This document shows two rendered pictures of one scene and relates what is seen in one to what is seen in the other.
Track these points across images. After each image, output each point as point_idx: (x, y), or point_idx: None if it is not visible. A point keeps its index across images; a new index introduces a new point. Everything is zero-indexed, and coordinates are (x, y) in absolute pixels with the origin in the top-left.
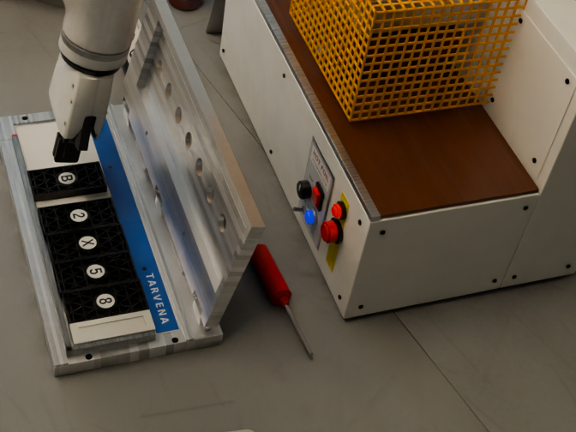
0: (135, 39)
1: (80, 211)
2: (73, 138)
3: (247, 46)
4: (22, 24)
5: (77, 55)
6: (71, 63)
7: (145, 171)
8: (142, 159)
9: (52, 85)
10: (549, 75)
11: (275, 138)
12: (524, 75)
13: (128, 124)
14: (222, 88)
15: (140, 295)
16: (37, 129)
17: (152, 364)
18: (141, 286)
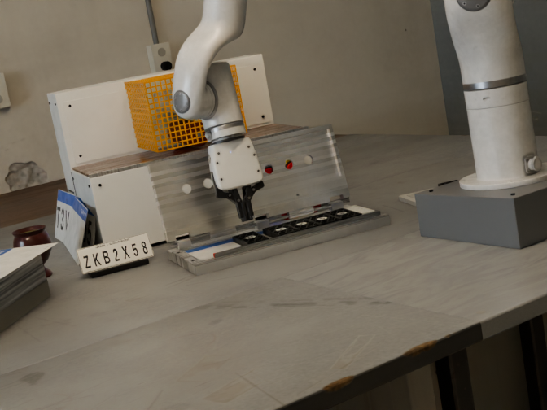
0: (110, 251)
1: (277, 229)
2: (255, 187)
3: (144, 202)
4: (72, 298)
5: (242, 126)
6: (241, 136)
7: (235, 230)
8: (227, 229)
9: (225, 178)
10: (243, 78)
11: None
12: None
13: (191, 245)
14: None
15: (334, 211)
16: (203, 257)
17: None
18: (327, 211)
